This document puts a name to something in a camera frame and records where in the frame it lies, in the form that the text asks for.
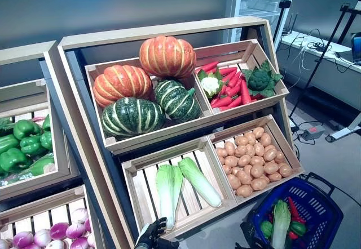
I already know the white desk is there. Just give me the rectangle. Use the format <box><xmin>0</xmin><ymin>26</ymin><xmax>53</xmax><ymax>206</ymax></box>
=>
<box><xmin>278</xmin><ymin>30</ymin><xmax>361</xmax><ymax>143</ymax></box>

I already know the tall black tripod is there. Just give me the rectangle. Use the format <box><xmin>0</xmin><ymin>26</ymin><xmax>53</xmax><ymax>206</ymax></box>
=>
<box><xmin>287</xmin><ymin>3</ymin><xmax>361</xmax><ymax>126</ymax></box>

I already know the large wooden display stand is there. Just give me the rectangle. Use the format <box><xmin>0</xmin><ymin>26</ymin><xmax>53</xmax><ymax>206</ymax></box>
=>
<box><xmin>58</xmin><ymin>16</ymin><xmax>305</xmax><ymax>249</ymax></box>

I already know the wooden pumpkin crate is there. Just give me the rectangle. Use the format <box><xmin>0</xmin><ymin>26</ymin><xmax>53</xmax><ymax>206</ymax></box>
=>
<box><xmin>85</xmin><ymin>57</ymin><xmax>214</xmax><ymax>153</ymax></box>

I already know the small green bell pepper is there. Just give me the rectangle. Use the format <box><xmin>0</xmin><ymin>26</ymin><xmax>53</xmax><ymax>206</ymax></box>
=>
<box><xmin>259</xmin><ymin>220</ymin><xmax>273</xmax><ymax>239</ymax></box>
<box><xmin>290</xmin><ymin>220</ymin><xmax>307</xmax><ymax>237</ymax></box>

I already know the green broccoli with leaves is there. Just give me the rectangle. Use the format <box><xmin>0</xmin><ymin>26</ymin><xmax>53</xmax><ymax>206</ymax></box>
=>
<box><xmin>241</xmin><ymin>60</ymin><xmax>284</xmax><ymax>97</ymax></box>

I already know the white cauliflower with leaves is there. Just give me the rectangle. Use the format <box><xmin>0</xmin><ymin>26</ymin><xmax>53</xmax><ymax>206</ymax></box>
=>
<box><xmin>197</xmin><ymin>70</ymin><xmax>224</xmax><ymax>99</ymax></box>

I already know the green striped pumpkin with stem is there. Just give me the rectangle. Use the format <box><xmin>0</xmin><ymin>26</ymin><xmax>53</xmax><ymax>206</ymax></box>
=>
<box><xmin>153</xmin><ymin>79</ymin><xmax>201</xmax><ymax>121</ymax></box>

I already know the wooden carrot crate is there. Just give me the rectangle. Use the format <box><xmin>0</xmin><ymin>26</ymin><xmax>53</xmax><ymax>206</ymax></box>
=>
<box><xmin>194</xmin><ymin>39</ymin><xmax>290</xmax><ymax>116</ymax></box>

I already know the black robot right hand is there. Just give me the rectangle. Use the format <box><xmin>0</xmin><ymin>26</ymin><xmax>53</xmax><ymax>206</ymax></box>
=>
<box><xmin>240</xmin><ymin>221</ymin><xmax>256</xmax><ymax>249</ymax></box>

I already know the red chili pepper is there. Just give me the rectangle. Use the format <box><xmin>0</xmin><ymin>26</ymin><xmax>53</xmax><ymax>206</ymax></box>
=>
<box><xmin>287</xmin><ymin>197</ymin><xmax>307</xmax><ymax>224</ymax></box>

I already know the black camera stand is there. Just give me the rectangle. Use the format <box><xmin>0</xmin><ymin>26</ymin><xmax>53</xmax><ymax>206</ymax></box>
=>
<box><xmin>272</xmin><ymin>0</ymin><xmax>292</xmax><ymax>52</ymax></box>

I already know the wooden pepper crate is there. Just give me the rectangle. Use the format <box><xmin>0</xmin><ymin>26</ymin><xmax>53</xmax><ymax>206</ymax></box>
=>
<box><xmin>0</xmin><ymin>78</ymin><xmax>71</xmax><ymax>195</ymax></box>

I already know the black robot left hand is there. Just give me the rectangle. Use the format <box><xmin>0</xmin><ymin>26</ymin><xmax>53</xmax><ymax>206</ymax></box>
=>
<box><xmin>134</xmin><ymin>216</ymin><xmax>180</xmax><ymax>249</ymax></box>

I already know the wooden potato crate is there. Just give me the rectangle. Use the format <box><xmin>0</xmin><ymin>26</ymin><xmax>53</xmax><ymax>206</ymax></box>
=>
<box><xmin>207</xmin><ymin>114</ymin><xmax>305</xmax><ymax>204</ymax></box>

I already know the blue plastic shopping basket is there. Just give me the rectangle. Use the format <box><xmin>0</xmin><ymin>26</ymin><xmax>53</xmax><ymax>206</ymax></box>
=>
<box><xmin>242</xmin><ymin>172</ymin><xmax>344</xmax><ymax>249</ymax></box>

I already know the red carrot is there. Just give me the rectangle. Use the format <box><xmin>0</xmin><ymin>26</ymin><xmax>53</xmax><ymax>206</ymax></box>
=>
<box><xmin>227</xmin><ymin>95</ymin><xmax>243</xmax><ymax>108</ymax></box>
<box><xmin>195</xmin><ymin>61</ymin><xmax>219</xmax><ymax>74</ymax></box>
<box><xmin>211</xmin><ymin>96</ymin><xmax>232</xmax><ymax>109</ymax></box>
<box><xmin>218</xmin><ymin>67</ymin><xmax>237</xmax><ymax>77</ymax></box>
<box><xmin>241</xmin><ymin>79</ymin><xmax>252</xmax><ymax>105</ymax></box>

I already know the grey box with red top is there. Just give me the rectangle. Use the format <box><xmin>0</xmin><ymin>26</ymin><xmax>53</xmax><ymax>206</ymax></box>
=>
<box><xmin>298</xmin><ymin>124</ymin><xmax>325</xmax><ymax>140</ymax></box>

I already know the dark green striped pumpkin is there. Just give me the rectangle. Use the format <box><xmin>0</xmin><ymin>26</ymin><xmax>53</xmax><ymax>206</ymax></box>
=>
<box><xmin>100</xmin><ymin>97</ymin><xmax>166</xmax><ymax>140</ymax></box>

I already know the napa cabbage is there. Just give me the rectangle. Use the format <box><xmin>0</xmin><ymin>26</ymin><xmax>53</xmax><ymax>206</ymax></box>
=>
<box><xmin>155</xmin><ymin>164</ymin><xmax>184</xmax><ymax>230</ymax></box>
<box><xmin>270</xmin><ymin>199</ymin><xmax>292</xmax><ymax>249</ymax></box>
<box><xmin>177</xmin><ymin>157</ymin><xmax>223</xmax><ymax>208</ymax></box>

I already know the orange striped pumpkin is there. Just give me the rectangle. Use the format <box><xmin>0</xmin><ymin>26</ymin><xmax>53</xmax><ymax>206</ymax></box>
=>
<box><xmin>93</xmin><ymin>65</ymin><xmax>154</xmax><ymax>108</ymax></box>
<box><xmin>139</xmin><ymin>35</ymin><xmax>197</xmax><ymax>78</ymax></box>

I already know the open laptop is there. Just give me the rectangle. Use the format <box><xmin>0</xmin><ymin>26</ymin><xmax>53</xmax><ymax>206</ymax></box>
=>
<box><xmin>350</xmin><ymin>31</ymin><xmax>361</xmax><ymax>65</ymax></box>

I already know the black router with antennas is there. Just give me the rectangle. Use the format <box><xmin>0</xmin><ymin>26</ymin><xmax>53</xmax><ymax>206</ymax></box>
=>
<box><xmin>281</xmin><ymin>12</ymin><xmax>299</xmax><ymax>35</ymax></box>

